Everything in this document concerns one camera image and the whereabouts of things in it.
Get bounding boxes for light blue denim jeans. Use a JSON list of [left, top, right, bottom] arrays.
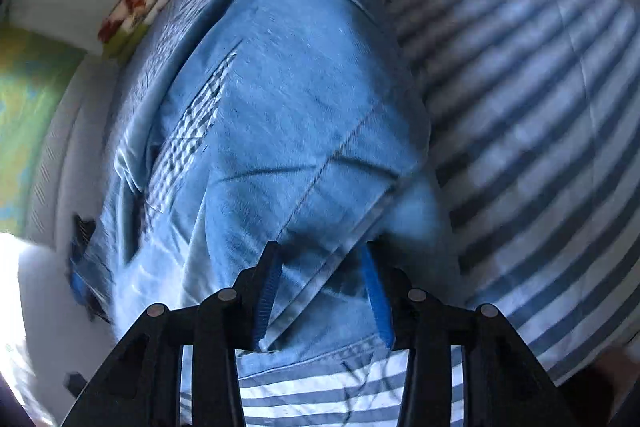
[[102, 0, 463, 378]]

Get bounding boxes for bright window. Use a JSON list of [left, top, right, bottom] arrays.
[[0, 232, 36, 408]]

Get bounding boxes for landscape wall poster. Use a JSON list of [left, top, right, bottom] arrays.
[[0, 24, 88, 235]]

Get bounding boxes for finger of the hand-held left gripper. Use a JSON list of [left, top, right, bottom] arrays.
[[69, 213, 112, 324]]

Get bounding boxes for blue white striped bedspread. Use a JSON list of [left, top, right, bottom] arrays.
[[100, 0, 640, 427]]

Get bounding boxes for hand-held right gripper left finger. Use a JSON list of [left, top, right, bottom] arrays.
[[62, 241, 283, 427]]

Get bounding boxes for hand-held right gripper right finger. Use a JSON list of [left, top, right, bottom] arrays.
[[361, 244, 568, 427]]

